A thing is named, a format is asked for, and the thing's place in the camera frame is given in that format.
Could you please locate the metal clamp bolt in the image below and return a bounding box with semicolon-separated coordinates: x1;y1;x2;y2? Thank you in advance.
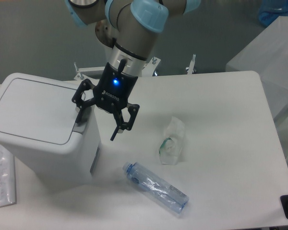
185;54;197;75

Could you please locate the blue water jug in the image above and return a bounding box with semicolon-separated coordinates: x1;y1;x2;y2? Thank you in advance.
257;0;288;27

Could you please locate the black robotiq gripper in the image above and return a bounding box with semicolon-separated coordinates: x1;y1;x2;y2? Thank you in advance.
71;62;141;141

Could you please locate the white push-button trash can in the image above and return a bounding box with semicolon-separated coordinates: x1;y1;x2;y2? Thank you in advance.
0;73;101;184

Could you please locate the clear blue plastic bottle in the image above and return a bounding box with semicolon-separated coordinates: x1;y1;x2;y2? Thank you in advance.
123;162;189;214

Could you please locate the clear plastic document sleeve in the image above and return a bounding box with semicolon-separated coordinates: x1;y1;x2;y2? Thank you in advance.
0;145;16;207

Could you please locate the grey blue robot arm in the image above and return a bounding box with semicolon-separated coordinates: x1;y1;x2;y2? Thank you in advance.
65;0;201;140

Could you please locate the white metal mounting bracket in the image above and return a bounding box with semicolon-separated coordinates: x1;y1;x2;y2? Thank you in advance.
74;57;161;81

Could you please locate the crumpled clear plastic wrapper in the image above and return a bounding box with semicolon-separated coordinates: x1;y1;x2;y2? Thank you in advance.
159;116;185;165

